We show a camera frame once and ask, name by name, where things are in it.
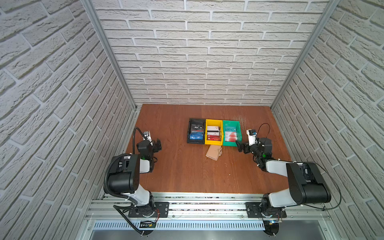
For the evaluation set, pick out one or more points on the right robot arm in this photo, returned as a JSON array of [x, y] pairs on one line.
[[306, 184]]

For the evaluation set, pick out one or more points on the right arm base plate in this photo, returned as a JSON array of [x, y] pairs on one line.
[[258, 210]]

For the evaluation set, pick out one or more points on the cards in green bin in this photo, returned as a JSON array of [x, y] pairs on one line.
[[231, 134]]

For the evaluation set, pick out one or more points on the tan leather card holder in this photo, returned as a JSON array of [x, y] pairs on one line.
[[214, 152]]

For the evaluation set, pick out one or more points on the yellow storage bin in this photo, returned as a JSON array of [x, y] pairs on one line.
[[219, 123]]

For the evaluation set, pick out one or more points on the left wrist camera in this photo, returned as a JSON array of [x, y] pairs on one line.
[[147, 136]]

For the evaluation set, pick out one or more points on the cards in yellow bin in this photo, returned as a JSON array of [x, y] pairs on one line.
[[213, 133]]

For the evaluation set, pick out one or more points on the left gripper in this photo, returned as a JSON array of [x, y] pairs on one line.
[[156, 145]]

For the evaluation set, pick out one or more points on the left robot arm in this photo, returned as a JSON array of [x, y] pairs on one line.
[[122, 177]]

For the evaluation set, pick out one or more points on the aluminium mounting rail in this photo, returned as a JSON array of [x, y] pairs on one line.
[[183, 206]]

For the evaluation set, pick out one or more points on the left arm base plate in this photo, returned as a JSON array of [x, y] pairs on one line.
[[157, 209]]

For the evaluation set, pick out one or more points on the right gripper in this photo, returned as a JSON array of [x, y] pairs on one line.
[[246, 147]]

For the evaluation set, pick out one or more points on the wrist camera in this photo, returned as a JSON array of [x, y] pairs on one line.
[[147, 136], [252, 137]]

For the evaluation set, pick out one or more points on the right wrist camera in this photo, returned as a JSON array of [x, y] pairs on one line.
[[252, 137]]

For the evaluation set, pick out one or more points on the black storage bin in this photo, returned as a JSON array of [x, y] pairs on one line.
[[196, 121]]

